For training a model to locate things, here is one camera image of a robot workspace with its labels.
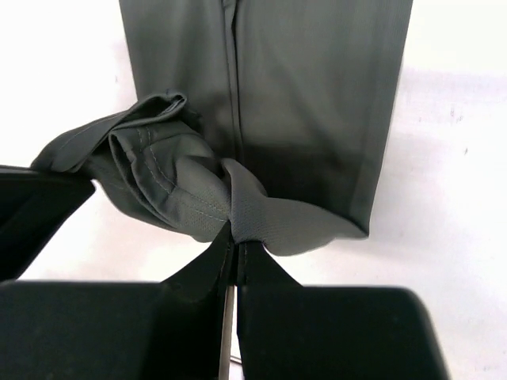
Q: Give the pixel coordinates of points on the dark grey t shirt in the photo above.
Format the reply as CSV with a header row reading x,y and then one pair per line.
x,y
270,117

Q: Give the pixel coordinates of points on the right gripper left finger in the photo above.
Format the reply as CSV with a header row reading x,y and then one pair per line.
x,y
175,329

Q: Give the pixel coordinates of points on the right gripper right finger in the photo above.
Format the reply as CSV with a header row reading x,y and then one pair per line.
x,y
290,331

